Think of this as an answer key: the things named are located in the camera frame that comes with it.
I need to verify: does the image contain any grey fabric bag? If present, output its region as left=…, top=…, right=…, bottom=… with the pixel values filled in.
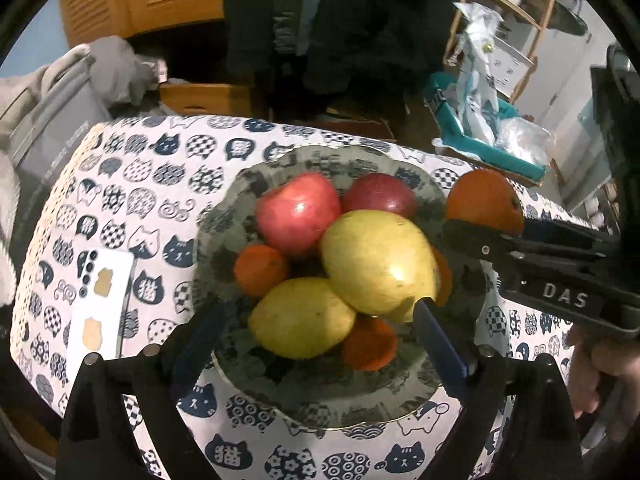
left=10, top=74, right=114, bottom=202

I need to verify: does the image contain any wooden drawer base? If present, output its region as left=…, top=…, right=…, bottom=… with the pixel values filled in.
left=159, top=82, right=262, bottom=119

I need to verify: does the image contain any teal plastic basket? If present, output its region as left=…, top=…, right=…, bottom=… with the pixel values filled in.
left=424, top=72, right=549, bottom=184

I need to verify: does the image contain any yellow blushed apple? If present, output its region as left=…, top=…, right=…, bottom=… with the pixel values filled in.
left=320, top=210, right=442, bottom=324

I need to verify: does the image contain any cat print tablecloth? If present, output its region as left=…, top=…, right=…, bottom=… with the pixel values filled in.
left=10, top=115, right=622, bottom=480

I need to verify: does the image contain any person's right hand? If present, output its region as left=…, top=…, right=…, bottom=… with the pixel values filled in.
left=565, top=324, right=640, bottom=419

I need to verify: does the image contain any white drawer box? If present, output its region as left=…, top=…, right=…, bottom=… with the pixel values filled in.
left=487, top=41, right=537, bottom=99

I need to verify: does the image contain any dark red apple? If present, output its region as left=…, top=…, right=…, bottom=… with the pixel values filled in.
left=341, top=173, right=419, bottom=219

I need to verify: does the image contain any clear plastic bag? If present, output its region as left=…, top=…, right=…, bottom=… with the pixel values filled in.
left=494, top=119, right=557, bottom=167

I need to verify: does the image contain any bamboo shelf unit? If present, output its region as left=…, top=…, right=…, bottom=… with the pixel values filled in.
left=442, top=0, right=562, bottom=107

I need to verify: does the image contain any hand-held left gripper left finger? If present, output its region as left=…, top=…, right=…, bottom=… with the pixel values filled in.
left=55, top=300, right=231, bottom=480

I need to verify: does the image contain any shoe rack with shoes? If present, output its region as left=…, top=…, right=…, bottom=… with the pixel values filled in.
left=584, top=184, right=622, bottom=227

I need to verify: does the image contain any grey sweatshirt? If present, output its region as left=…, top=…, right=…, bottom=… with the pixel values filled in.
left=86, top=35, right=169, bottom=107

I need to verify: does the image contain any dark glass plate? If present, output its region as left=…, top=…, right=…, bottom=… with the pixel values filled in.
left=192, top=145, right=489, bottom=432

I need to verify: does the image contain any orange mandarin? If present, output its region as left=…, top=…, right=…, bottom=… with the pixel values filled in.
left=341, top=316, right=399, bottom=372
left=445, top=169, right=525, bottom=237
left=234, top=245, right=291, bottom=299
left=430, top=247, right=454, bottom=309

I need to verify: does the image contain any flat cardboard box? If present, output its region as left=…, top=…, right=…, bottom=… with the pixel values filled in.
left=309, top=104, right=397, bottom=142

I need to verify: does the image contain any white phone with stickers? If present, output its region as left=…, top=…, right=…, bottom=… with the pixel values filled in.
left=67, top=250, right=136, bottom=367

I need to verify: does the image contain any grey hanging jacket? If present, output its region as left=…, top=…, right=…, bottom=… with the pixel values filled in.
left=272, top=0, right=322, bottom=57

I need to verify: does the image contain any black hooded coat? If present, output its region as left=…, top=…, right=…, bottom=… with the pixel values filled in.
left=300, top=0, right=457, bottom=97

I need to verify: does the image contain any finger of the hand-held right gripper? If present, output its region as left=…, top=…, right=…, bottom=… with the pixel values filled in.
left=522, top=216, right=619, bottom=257
left=442, top=218, right=619, bottom=282

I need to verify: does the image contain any yellow pear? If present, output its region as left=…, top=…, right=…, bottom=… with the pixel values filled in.
left=248, top=277, right=357, bottom=360

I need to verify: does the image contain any pinkish red apple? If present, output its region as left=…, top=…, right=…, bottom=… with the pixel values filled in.
left=256, top=172, right=342, bottom=259

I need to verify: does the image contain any dark hanging coat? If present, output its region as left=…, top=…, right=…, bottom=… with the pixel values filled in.
left=222, top=0, right=287, bottom=82

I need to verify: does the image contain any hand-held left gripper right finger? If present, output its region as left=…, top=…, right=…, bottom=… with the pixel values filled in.
left=412, top=300, right=584, bottom=480

